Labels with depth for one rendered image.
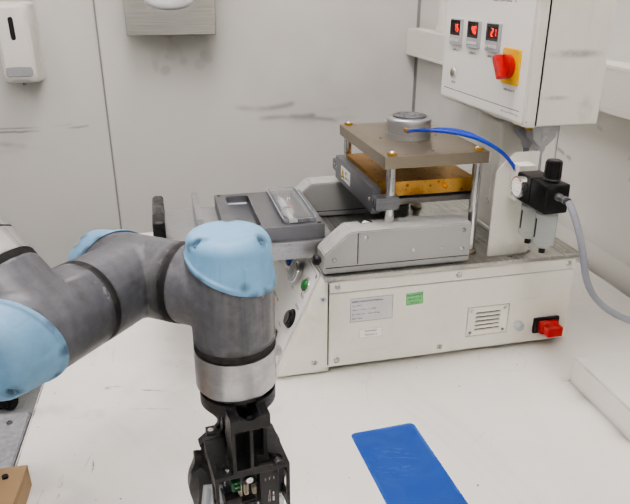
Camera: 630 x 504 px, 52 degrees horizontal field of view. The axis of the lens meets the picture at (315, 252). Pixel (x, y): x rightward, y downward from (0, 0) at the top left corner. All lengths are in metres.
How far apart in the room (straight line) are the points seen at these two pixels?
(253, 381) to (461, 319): 0.63
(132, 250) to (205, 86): 1.98
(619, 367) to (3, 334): 0.93
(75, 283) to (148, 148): 2.07
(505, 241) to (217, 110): 1.63
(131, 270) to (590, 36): 0.80
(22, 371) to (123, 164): 2.15
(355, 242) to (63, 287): 0.59
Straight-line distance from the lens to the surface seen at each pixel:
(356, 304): 1.06
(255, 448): 0.64
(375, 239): 1.03
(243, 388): 0.58
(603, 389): 1.10
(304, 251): 1.07
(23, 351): 0.49
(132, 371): 1.16
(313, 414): 1.02
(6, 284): 0.52
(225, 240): 0.54
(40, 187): 2.68
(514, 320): 1.21
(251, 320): 0.55
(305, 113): 2.61
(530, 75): 1.08
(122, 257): 0.58
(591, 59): 1.13
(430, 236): 1.07
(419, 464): 0.94
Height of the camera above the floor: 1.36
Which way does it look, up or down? 22 degrees down
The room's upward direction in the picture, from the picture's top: straight up
